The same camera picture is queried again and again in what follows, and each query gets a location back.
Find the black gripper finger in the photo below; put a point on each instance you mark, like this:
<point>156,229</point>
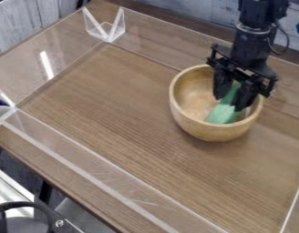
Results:
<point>221,83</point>
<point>245,94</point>

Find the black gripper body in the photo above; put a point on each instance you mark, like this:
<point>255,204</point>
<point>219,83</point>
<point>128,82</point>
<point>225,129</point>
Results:
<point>257,73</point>

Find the green rectangular block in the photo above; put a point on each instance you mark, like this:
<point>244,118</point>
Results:
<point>223,113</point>

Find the brown wooden bowl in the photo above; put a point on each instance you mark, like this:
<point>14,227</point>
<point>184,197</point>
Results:
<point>191,103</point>

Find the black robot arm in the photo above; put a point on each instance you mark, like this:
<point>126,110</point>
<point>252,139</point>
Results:
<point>241,62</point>

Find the white box with blue mark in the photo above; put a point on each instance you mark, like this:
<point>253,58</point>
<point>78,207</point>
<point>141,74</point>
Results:
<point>288,23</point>

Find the clear acrylic table barrier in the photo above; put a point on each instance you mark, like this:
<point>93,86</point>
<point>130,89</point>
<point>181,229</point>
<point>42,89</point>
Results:
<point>89,126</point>

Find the black table leg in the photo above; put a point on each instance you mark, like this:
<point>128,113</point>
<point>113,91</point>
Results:
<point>45,192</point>

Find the clear acrylic corner bracket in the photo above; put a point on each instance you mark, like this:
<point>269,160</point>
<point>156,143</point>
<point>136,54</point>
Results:
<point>105,31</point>

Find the grey metal base plate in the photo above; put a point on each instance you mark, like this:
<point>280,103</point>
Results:
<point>77,216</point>

